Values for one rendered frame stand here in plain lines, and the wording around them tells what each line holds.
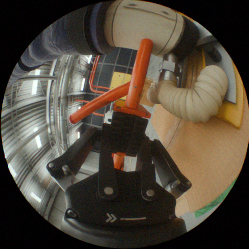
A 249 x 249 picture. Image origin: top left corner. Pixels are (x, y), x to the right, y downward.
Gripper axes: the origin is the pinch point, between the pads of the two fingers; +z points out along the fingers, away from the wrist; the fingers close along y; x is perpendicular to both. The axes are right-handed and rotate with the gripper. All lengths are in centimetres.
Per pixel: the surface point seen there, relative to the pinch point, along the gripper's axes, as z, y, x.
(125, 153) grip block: -3.8, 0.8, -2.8
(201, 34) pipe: -9.2, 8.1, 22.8
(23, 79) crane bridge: 45, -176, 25
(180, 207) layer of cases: -8, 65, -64
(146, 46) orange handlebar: -3.3, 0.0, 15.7
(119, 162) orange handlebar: -2.6, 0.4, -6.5
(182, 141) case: -2.0, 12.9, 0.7
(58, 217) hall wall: -145, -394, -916
